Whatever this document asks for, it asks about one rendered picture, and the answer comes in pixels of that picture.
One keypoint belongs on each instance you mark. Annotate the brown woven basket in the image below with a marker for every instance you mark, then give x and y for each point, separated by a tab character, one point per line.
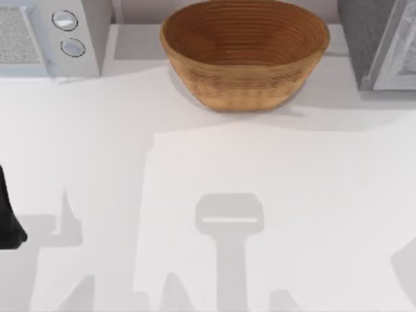
243	65

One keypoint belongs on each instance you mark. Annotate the round microwave knob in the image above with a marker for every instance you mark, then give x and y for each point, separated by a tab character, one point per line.
64	19
73	46

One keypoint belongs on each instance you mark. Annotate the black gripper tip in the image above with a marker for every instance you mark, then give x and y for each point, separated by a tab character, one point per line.
8	224

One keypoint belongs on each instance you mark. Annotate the pale microwave oven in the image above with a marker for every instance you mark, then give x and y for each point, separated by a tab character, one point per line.
87	48

